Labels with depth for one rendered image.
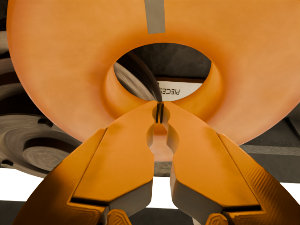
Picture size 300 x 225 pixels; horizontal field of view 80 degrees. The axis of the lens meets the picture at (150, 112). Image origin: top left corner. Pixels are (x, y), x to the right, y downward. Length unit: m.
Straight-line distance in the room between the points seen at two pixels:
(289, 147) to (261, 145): 0.83
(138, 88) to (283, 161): 9.62
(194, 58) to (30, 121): 0.39
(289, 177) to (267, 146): 3.54
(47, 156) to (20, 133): 0.07
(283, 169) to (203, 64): 9.18
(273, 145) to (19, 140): 6.13
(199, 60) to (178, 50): 0.06
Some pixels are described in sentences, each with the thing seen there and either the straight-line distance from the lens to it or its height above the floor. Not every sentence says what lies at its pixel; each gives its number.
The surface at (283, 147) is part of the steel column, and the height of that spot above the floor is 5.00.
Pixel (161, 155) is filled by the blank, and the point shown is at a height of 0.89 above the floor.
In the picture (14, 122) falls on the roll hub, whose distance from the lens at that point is 0.38.
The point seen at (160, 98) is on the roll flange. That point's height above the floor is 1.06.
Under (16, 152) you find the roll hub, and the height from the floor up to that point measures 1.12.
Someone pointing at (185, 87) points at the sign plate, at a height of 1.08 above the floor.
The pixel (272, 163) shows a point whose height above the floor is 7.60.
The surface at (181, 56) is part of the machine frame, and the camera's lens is 0.49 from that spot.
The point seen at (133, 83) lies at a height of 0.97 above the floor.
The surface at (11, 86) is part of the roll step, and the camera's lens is 0.39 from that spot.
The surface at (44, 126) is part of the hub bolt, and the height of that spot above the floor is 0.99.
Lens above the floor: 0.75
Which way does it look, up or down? 47 degrees up
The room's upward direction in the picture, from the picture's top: 176 degrees counter-clockwise
